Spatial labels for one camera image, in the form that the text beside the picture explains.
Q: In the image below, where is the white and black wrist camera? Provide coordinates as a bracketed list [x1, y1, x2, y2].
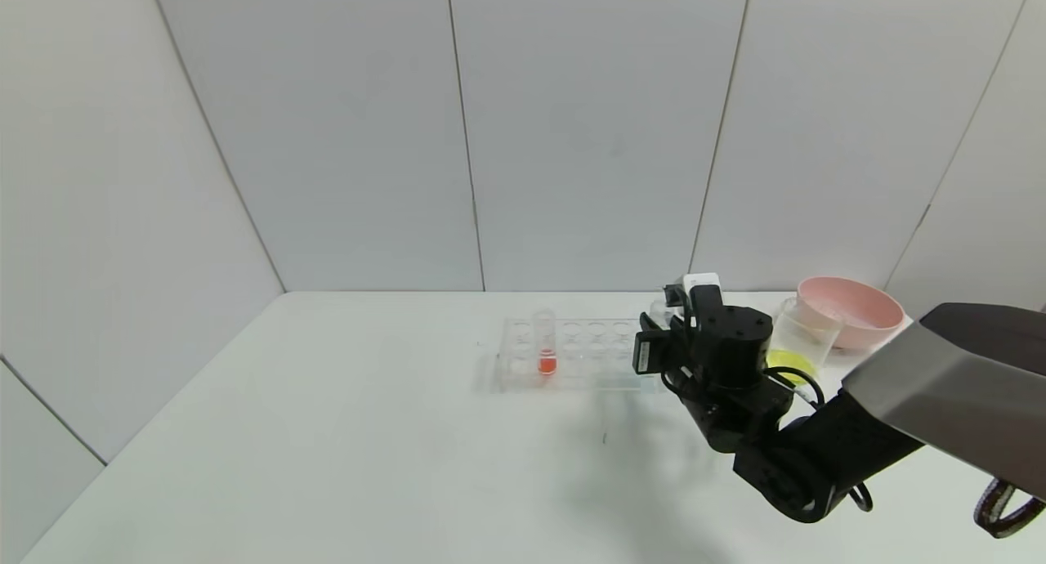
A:
[664, 273, 723, 313]

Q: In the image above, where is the clear glass beaker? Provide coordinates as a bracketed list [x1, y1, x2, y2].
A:
[768, 296, 844, 385]

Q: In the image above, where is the black camera cable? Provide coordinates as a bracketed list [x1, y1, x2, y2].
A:
[767, 366, 828, 411]

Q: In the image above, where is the pink bowl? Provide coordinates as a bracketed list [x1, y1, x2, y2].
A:
[797, 275, 905, 351]

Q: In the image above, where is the braided cable sleeve loop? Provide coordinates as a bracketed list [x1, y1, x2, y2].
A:
[972, 478, 1046, 540]

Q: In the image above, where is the test tube with red pigment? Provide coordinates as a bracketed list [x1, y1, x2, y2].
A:
[531, 308, 558, 377]

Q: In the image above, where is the clear plastic test tube rack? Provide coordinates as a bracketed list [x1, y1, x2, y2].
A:
[494, 317, 673, 393]

